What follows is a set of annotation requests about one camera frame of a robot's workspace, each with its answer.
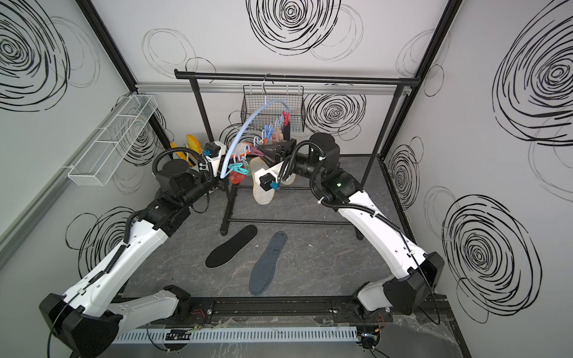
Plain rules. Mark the dark grey felt insole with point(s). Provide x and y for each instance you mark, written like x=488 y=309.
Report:
x=263 y=271

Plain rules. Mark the blue clothespin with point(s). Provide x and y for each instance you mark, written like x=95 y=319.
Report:
x=267 y=132

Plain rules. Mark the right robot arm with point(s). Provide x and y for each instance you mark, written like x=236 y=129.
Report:
x=415 y=272

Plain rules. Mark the teal clothespin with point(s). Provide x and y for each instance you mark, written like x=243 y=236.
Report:
x=239 y=168

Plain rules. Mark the red orange-edged insole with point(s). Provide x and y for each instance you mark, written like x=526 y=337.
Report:
x=236 y=178

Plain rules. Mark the white orange-edged insole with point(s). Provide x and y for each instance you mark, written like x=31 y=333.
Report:
x=242 y=149

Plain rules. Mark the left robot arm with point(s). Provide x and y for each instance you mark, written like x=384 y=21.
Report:
x=86 y=318

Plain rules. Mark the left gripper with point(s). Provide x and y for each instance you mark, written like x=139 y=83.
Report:
x=221 y=183

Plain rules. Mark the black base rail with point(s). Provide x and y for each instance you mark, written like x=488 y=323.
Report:
x=337 y=309

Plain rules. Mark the orange-yellow insole in toaster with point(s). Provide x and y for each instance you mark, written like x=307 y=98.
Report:
x=180 y=155

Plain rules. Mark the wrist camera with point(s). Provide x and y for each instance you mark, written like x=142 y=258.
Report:
x=215 y=154
x=269 y=179

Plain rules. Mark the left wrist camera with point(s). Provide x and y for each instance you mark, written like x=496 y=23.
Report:
x=215 y=154

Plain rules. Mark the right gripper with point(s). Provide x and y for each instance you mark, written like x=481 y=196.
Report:
x=283 y=156

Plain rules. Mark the pink clothespin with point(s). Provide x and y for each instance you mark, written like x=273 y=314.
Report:
x=279 y=136

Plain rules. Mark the black wire basket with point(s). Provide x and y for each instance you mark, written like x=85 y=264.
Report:
x=276 y=100

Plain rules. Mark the black foam insole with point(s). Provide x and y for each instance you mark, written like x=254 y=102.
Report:
x=227 y=251

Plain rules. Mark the black garment rack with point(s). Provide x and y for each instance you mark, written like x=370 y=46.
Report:
x=404 y=94

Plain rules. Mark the red clothespin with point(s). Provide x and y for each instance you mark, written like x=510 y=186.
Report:
x=285 y=119

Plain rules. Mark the white slotted cable duct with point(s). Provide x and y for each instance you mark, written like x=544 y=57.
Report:
x=164 y=336

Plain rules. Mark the yellow insole in toaster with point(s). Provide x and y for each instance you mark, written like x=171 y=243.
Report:
x=193 y=144

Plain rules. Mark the white mesh wall shelf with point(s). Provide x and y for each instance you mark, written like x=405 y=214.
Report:
x=113 y=141

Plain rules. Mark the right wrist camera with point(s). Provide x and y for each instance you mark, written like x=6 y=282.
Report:
x=269 y=179

